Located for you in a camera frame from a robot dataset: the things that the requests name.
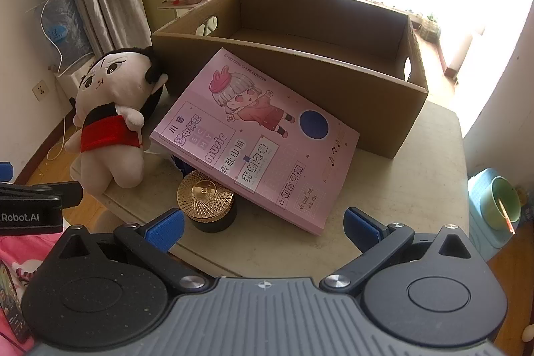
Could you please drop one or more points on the black jar with gold lid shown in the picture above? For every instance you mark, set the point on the black jar with gold lid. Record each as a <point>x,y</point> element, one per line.
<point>204,193</point>

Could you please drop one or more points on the white wall socket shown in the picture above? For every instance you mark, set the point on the white wall socket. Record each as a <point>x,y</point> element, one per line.
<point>40,91</point>

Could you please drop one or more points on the light blue stool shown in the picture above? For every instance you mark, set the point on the light blue stool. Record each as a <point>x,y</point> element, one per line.
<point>475,210</point>

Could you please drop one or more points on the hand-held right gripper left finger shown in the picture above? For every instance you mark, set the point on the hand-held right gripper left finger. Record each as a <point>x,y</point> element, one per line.
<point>169,229</point>

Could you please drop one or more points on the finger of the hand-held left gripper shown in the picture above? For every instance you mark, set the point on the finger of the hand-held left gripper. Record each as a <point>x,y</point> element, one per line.
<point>62,190</point>
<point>6,172</point>

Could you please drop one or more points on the orange stick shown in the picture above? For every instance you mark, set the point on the orange stick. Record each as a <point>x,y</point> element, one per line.
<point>505,214</point>

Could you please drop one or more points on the plush doll with black hair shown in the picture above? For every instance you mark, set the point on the plush doll with black hair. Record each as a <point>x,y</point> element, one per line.
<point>108,110</point>

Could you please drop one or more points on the plastic-covered fan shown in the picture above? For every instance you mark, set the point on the plastic-covered fan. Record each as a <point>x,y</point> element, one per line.
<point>62,30</point>

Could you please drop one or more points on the pink cartoon notebook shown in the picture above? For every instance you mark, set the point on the pink cartoon notebook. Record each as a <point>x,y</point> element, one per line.
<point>250,139</point>

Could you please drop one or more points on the potted plant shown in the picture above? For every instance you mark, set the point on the potted plant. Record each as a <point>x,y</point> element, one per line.
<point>429,28</point>

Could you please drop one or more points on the white floor appliance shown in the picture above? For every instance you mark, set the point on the white floor appliance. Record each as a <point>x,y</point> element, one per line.
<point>75,78</point>

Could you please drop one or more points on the brown cardboard box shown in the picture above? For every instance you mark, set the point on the brown cardboard box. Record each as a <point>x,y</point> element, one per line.
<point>333,89</point>

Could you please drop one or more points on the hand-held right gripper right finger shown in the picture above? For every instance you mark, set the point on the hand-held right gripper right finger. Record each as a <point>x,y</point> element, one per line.
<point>358,226</point>

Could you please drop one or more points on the green bowl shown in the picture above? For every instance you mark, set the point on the green bowl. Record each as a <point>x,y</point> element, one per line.
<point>488,206</point>

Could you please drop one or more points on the pink printed cloth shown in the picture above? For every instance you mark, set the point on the pink printed cloth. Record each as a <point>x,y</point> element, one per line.
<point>25,251</point>

